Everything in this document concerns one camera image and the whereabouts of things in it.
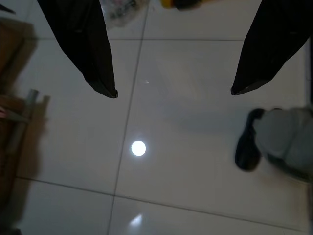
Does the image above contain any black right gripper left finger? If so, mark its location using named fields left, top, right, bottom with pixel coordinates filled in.
left=36, top=0, right=119, bottom=99

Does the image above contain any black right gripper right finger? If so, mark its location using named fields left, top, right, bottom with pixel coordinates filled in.
left=230, top=0, right=313, bottom=96

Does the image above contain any clear plastic bag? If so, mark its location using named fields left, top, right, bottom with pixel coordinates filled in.
left=100, top=0, right=150, bottom=30

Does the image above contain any brown cardboard box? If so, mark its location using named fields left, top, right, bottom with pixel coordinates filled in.
left=0, top=18, right=51, bottom=235

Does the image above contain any yellow black tool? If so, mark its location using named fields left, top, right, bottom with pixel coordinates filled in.
left=160, top=0, right=213, bottom=11

